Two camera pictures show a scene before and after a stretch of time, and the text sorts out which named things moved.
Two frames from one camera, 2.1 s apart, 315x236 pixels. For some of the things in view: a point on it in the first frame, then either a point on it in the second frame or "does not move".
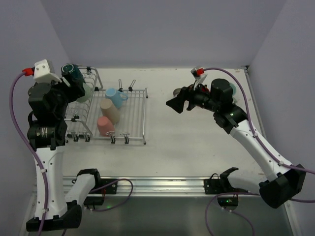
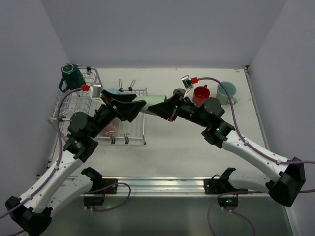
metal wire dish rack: x=117 y=114 does not move
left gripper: x=74 y=83 → x=112 y=106
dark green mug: x=74 y=71 does not move
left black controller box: x=94 y=200 does not move
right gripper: x=186 y=99 → x=175 y=108
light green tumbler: x=88 y=93 → x=150 y=101
